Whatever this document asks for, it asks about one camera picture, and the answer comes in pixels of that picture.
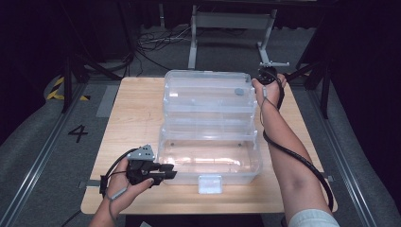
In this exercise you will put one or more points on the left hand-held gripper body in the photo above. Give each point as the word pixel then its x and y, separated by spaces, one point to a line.
pixel 140 167

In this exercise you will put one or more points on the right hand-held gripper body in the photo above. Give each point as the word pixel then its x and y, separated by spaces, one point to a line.
pixel 268 74

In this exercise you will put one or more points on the clear plastic storage box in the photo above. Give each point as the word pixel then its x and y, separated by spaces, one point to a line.
pixel 209 132

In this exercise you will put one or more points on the person's right hand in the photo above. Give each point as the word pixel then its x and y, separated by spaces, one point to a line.
pixel 269 93

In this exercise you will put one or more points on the person's left hand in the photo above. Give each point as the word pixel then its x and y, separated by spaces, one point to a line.
pixel 121 189

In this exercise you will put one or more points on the black metal stand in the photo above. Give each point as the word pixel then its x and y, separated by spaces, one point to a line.
pixel 67 82
pixel 324 85

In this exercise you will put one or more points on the light shirt sleeve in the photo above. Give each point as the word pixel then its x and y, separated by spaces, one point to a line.
pixel 313 219

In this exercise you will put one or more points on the grey metal desk frame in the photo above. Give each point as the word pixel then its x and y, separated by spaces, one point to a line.
pixel 231 20

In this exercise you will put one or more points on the aluminium floor rail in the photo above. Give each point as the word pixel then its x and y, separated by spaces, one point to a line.
pixel 346 151
pixel 38 164

